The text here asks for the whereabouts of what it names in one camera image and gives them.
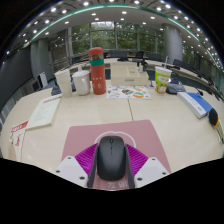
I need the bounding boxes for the black office chairs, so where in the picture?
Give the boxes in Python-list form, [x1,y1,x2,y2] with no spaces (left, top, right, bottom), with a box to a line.
[106,49,224,98]

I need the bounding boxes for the white standing board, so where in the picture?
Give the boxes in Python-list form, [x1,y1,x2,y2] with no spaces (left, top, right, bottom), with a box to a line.
[35,71,50,89]

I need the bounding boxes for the dark pouch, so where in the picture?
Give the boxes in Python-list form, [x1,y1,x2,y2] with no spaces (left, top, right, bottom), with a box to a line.
[166,82,187,95]

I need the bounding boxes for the green printed paper cup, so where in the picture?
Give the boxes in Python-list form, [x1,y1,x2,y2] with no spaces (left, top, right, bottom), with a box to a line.
[154,65,173,95]

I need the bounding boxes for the long curved conference table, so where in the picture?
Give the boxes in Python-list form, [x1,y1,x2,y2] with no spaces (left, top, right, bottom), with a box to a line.
[54,58,223,98]

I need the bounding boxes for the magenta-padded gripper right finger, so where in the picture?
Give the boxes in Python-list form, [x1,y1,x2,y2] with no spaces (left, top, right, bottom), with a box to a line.
[124,143,171,190]

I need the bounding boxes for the black computer mouse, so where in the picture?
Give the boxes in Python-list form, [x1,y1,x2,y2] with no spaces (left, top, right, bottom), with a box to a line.
[96,135,127,182]

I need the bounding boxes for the red booklet with fan picture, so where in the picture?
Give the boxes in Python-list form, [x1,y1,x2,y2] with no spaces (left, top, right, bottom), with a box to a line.
[8,120,30,163]

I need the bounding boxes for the ceiling lights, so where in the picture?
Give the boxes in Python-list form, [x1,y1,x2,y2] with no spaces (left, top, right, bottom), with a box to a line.
[4,0,224,73]

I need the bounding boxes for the white mug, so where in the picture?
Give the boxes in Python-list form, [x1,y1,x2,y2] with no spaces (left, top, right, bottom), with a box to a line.
[71,69,92,97]

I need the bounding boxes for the green ceiling light strip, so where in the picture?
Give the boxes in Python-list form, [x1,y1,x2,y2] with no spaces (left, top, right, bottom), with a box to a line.
[29,3,223,93]

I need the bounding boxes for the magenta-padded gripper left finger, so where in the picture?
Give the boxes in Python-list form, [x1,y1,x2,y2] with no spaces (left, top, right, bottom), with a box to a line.
[54,143,100,189]

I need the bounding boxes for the colourful sticker sheet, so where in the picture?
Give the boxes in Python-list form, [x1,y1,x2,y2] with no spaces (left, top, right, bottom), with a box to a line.
[105,85,153,101]

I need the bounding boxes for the white paper booklet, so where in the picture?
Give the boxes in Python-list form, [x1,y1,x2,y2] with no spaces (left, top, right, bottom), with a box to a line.
[25,94,64,131]

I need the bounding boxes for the pink mouse pad white drawing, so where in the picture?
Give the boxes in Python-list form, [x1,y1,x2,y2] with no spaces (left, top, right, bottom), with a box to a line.
[60,119,172,192]

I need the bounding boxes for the beige cardboard box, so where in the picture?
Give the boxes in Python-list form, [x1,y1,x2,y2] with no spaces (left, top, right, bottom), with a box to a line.
[110,62,150,87]

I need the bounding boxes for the blue and white book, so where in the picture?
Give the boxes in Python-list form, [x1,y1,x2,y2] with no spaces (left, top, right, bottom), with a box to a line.
[176,91,214,120]

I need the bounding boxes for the red bottle with green band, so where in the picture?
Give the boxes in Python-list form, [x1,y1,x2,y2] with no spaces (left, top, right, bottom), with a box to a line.
[87,46,107,96]

